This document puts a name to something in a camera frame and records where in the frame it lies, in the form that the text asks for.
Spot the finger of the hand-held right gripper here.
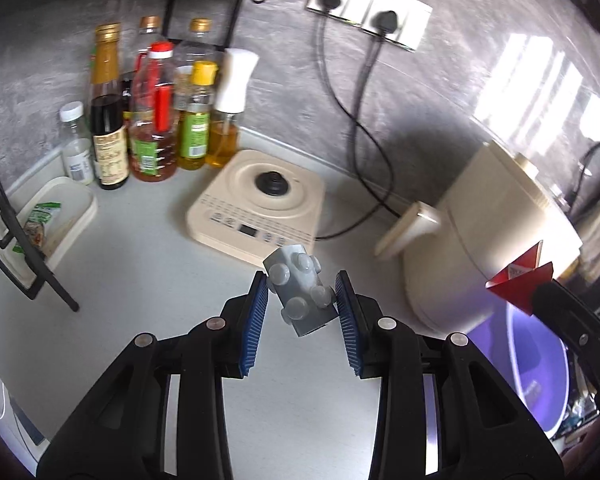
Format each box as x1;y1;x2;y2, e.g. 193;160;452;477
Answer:
530;279;600;413

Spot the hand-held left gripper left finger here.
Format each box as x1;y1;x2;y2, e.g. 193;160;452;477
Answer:
36;271;270;480

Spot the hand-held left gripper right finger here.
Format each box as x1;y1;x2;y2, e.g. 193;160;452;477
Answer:
332;270;566;480

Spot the grey studded rubber toy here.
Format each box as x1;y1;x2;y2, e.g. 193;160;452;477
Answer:
262;245;339;337

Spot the purple plastic bucket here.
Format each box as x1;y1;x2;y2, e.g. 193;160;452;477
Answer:
464;304;572;437

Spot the red paper packet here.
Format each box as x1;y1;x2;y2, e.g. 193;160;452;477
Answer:
485;240;554;317

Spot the beige induction cooker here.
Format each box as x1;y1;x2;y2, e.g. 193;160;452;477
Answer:
185;148;327;269

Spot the white kitchen appliance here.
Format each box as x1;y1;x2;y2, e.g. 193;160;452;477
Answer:
374;139;584;337

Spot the yellow cap oil bottle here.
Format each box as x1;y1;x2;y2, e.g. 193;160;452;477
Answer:
176;60;217;172

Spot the white plastic tray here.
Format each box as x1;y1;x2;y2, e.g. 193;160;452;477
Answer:
0;175;99;292

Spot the red cap oil bottle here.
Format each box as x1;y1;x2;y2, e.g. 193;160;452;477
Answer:
128;42;179;184

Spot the white spray oil bottle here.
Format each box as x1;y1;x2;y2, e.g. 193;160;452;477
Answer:
205;48;260;169

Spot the green snack packet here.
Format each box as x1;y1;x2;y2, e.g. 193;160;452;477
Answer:
12;201;62;262

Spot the dark sauce bottle gold cap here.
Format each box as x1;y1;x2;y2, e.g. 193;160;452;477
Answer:
89;22;131;191

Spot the black spice rack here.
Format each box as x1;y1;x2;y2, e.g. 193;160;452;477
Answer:
0;0;271;313

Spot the small white cap bottle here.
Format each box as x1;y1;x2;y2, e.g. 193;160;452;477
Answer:
58;101;96;186

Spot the clear bottle gold cap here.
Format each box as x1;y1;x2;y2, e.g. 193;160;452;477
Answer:
174;18;227;111
130;15;162;81

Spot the black appliance cable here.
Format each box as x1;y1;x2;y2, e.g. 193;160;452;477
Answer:
572;140;600;207

